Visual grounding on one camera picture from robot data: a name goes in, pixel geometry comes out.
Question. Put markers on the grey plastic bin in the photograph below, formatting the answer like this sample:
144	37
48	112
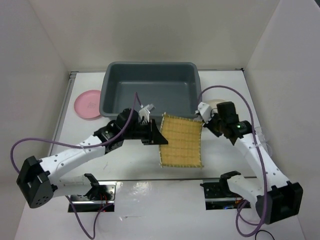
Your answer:
172	87

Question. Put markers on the pink plate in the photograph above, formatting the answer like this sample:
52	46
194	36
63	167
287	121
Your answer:
87	104

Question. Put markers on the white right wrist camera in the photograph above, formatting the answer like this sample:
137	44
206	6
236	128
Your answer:
204	112

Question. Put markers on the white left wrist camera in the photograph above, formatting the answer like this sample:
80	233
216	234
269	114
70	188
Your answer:
145	112

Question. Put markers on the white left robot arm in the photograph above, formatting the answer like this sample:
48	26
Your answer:
40	180

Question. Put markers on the clear plastic cup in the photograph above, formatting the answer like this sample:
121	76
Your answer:
260	134
268	149

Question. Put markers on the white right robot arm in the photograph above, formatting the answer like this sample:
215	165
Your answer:
275	197

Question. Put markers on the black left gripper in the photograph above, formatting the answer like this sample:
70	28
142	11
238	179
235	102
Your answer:
154	136

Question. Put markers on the woven bamboo mat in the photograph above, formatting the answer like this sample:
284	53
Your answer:
184	142

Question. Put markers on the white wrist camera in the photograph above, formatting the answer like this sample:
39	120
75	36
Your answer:
204	112
145	112

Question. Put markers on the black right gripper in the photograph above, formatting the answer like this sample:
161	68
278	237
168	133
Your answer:
209	126

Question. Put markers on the cream plate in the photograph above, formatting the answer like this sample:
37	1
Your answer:
213	102

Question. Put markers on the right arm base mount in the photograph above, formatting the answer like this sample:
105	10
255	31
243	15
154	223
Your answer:
216	199

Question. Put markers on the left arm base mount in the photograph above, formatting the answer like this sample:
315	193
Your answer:
104	199

